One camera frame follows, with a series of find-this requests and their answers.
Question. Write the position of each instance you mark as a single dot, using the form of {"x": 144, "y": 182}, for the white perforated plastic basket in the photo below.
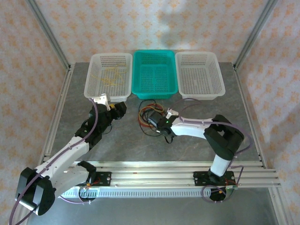
{"x": 93, "y": 70}
{"x": 199, "y": 77}

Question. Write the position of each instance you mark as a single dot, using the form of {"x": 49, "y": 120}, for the aluminium mounting rail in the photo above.
{"x": 152, "y": 175}

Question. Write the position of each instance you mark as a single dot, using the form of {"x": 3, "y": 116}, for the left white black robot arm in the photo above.
{"x": 65, "y": 152}

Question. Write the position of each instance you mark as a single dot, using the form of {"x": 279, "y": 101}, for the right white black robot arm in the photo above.
{"x": 187, "y": 129}

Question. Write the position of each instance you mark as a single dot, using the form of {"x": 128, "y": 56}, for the green perforated plastic basket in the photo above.
{"x": 153, "y": 77}

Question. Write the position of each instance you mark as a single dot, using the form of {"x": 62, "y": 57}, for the aluminium frame post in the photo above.
{"x": 257, "y": 30}
{"x": 49, "y": 35}

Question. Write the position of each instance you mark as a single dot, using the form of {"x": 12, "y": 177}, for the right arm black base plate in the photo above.
{"x": 199, "y": 179}

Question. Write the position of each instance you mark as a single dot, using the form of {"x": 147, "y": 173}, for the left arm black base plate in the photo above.
{"x": 104, "y": 179}

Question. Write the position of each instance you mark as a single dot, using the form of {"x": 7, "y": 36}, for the aluminium table side rail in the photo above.
{"x": 62, "y": 98}
{"x": 250, "y": 117}

